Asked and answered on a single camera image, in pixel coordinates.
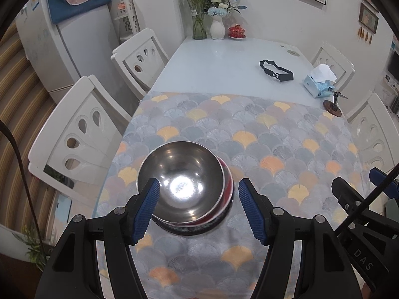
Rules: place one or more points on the yellow-green potted plant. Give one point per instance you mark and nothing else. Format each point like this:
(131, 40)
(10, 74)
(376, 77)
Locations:
(34, 243)

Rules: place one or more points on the red saucer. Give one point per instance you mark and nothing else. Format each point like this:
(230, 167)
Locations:
(232, 37)

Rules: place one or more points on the black plastic frame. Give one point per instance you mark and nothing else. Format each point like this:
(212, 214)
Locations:
(285, 76)

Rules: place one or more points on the yellow hanging tassels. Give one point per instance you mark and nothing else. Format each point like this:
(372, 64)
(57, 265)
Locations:
(364, 34)

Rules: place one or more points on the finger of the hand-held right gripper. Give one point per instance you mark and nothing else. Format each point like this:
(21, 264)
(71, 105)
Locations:
(383, 182)
(346, 196)

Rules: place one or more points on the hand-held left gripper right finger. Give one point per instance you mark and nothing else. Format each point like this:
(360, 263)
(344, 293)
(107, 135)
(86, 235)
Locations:
(252, 211)

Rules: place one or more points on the large steel bowl blue outside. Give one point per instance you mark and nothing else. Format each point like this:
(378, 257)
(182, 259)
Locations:
(174, 168)

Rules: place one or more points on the small television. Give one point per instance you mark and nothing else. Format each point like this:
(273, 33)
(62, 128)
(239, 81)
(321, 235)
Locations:
(393, 65)

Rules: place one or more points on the blue floral ceramic plate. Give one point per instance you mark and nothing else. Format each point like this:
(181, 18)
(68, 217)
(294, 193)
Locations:
(187, 230)

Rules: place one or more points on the clear glass vase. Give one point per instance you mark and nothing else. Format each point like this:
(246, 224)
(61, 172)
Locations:
(199, 31)

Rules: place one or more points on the fan-patterned table mat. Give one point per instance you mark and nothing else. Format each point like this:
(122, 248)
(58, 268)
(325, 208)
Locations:
(249, 130)

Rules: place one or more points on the red lidded teacup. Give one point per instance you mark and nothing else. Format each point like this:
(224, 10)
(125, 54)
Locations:
(237, 31)

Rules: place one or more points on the grey flower-shaped coaster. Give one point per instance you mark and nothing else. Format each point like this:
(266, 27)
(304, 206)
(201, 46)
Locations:
(293, 53)

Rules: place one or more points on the small stand with wooden base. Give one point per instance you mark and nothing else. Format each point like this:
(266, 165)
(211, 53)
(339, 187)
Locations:
(332, 107)

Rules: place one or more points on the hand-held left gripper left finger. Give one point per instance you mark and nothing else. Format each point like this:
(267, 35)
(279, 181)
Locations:
(146, 211)

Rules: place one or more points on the white ceramic vase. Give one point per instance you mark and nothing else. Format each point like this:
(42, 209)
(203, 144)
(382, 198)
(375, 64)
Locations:
(217, 29)

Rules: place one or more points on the light blue tissue box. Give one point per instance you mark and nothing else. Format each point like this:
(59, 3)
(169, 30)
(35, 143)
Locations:
(314, 87)

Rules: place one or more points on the white refrigerator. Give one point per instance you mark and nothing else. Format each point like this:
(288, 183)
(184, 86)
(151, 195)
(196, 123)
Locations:
(81, 43)

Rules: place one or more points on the white dining chair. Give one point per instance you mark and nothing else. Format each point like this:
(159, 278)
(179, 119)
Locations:
(62, 121)
(330, 53)
(137, 42)
(374, 109)

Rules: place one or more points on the white storage rack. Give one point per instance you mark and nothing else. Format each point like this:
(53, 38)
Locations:
(127, 21)

